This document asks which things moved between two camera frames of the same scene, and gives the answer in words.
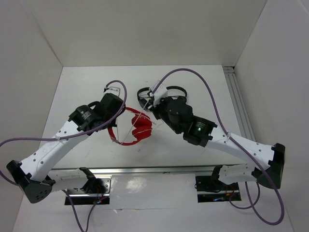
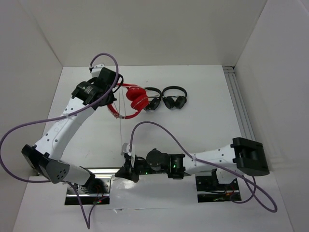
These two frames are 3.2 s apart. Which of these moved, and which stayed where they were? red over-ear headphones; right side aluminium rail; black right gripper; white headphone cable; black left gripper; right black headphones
Moved: white headphone cable; red over-ear headphones; black left gripper; black right gripper
Stayed: right black headphones; right side aluminium rail
